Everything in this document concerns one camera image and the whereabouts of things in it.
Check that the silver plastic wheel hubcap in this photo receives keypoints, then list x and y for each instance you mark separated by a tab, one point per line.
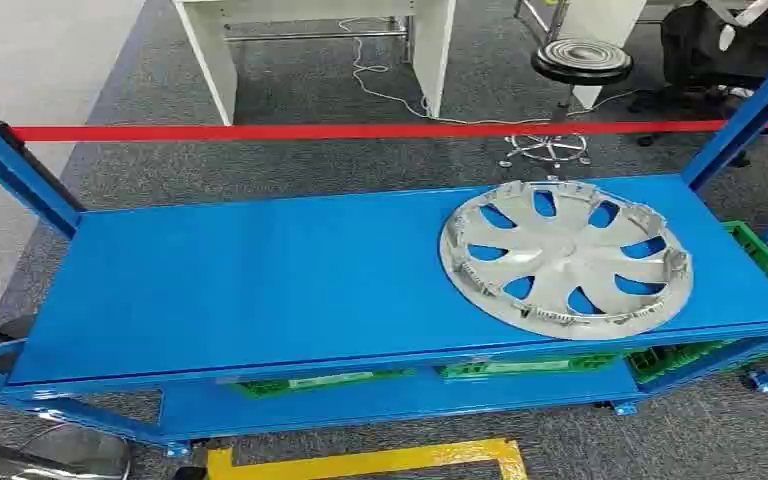
556	260

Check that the red barrier tape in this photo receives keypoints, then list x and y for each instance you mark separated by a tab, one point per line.
357	132

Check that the blue metal shelf rack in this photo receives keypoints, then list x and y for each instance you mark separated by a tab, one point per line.
258	285

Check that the green plastic crate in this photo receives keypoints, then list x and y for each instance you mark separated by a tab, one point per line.
318	382
530	366
758	255

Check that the black round stool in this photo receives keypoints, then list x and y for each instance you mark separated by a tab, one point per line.
583	63

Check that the white desk panel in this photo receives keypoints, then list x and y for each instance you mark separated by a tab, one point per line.
606	20

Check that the black office chair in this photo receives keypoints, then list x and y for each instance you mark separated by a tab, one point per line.
695	53

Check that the white desk with metal rail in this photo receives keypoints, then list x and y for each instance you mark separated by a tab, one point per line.
434	53

